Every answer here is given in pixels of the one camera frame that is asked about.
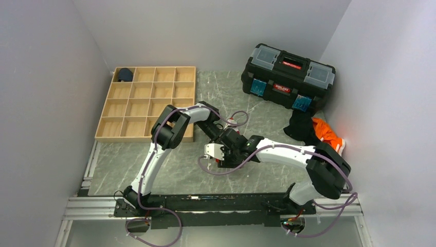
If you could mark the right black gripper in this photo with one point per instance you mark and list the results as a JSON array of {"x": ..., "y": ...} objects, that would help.
[{"x": 226, "y": 162}]

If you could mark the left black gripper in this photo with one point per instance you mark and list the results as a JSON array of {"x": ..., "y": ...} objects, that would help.
[{"x": 215, "y": 139}]

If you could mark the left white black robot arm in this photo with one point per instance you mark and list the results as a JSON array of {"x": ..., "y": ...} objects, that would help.
[{"x": 167, "y": 134}]

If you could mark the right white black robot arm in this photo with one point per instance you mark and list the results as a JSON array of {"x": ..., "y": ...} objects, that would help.
[{"x": 327, "y": 171}]

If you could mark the black garment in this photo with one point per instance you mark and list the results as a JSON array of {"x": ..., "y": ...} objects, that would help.
[{"x": 301, "y": 128}]

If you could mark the black toolbox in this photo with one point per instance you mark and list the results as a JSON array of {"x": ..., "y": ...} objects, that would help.
[{"x": 287, "y": 79}]

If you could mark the orange garment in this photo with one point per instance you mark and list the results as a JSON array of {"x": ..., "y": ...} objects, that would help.
[{"x": 326, "y": 134}]

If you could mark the wooden compartment tray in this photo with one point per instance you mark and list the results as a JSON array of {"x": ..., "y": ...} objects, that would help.
[{"x": 132, "y": 108}]

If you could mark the dark blue rolled garment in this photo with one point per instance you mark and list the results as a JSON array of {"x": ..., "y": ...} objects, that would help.
[{"x": 125, "y": 75}]

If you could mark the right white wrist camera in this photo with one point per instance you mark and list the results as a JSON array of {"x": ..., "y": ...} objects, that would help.
[{"x": 215, "y": 151}]

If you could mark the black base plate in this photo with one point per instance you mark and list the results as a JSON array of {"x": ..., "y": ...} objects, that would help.
[{"x": 267, "y": 209}]

